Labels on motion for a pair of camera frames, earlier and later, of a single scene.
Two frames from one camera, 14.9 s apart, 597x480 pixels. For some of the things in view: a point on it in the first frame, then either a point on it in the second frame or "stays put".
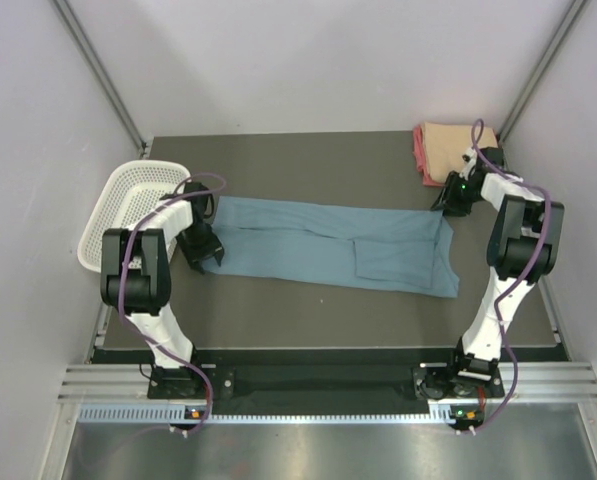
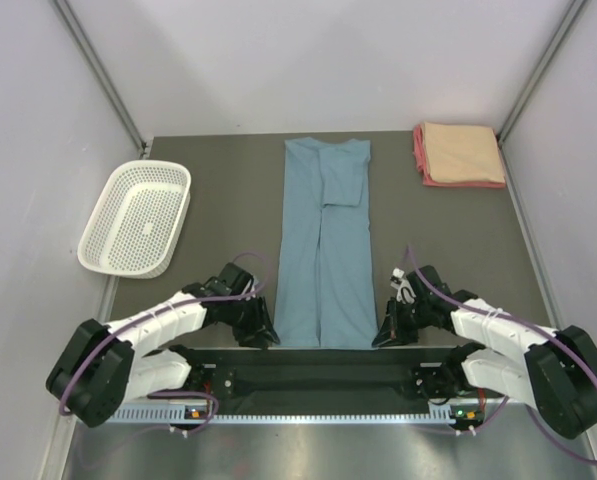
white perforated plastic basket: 131,188 stays put
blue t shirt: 334,243 to 325,290
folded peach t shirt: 447,144 stays put
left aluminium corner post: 144,142 stays put
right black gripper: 446,203 to 392,331
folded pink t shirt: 419,142 stays put
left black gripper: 213,246 to 259,328
